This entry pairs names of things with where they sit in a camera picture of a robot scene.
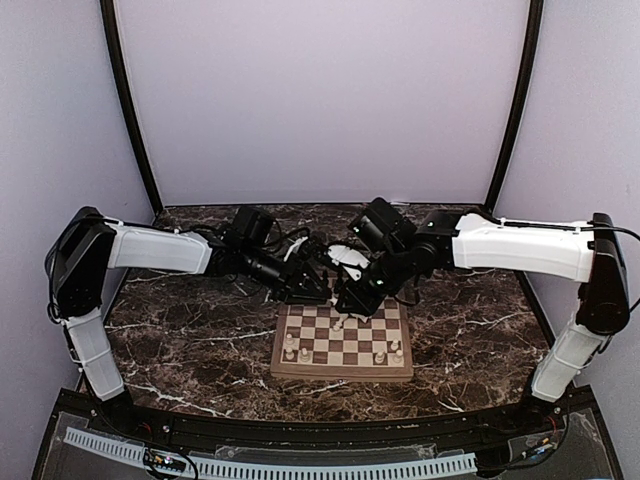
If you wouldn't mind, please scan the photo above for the wooden chess board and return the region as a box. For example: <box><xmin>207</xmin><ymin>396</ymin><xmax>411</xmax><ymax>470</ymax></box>
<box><xmin>270</xmin><ymin>298</ymin><xmax>414</xmax><ymax>383</ymax></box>

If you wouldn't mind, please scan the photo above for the left black frame post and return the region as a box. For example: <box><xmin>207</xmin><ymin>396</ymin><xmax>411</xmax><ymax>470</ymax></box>
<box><xmin>99</xmin><ymin>0</ymin><xmax>164</xmax><ymax>215</ymax></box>

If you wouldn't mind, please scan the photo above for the black frame post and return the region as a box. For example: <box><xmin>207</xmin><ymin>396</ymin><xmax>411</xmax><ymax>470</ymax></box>
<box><xmin>483</xmin><ymin>0</ymin><xmax>544</xmax><ymax>213</ymax></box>
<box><xmin>99</xmin><ymin>0</ymin><xmax>164</xmax><ymax>215</ymax></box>

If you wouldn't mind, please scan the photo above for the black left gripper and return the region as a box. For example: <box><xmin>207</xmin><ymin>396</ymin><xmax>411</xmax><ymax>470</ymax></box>
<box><xmin>240</xmin><ymin>243</ymin><xmax>332</xmax><ymax>304</ymax></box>

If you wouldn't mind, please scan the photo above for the right black frame post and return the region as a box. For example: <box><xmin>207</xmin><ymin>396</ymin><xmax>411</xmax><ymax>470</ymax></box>
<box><xmin>483</xmin><ymin>0</ymin><xmax>544</xmax><ymax>213</ymax></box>

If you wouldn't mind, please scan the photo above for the black front rail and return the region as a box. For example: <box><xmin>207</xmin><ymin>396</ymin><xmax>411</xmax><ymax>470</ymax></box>
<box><xmin>164</xmin><ymin>412</ymin><xmax>491</xmax><ymax>449</ymax></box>

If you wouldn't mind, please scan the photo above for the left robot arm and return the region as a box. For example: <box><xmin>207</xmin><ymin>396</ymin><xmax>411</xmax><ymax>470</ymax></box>
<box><xmin>44</xmin><ymin>206</ymin><xmax>331</xmax><ymax>436</ymax></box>

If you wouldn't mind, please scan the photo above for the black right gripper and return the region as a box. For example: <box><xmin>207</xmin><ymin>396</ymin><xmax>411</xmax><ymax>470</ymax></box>
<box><xmin>335</xmin><ymin>244</ymin><xmax>414</xmax><ymax>317</ymax></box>

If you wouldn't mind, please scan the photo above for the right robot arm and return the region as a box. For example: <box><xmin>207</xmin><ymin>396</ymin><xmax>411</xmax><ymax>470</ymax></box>
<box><xmin>327</xmin><ymin>206</ymin><xmax>632</xmax><ymax>434</ymax></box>

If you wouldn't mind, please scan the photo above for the white slotted cable duct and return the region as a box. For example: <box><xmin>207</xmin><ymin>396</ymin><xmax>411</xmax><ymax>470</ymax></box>
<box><xmin>63</xmin><ymin>427</ymin><xmax>477</xmax><ymax>479</ymax></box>

